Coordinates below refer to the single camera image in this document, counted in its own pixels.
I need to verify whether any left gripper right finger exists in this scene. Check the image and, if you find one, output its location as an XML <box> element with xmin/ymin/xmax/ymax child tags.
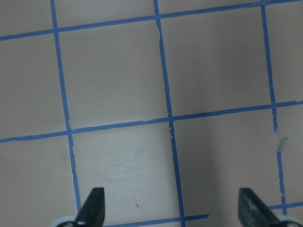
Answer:
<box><xmin>238</xmin><ymin>188</ymin><xmax>280</xmax><ymax>224</ymax></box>

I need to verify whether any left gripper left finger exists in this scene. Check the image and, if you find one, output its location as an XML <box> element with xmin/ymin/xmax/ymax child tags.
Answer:
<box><xmin>74</xmin><ymin>187</ymin><xmax>105</xmax><ymax>225</ymax></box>

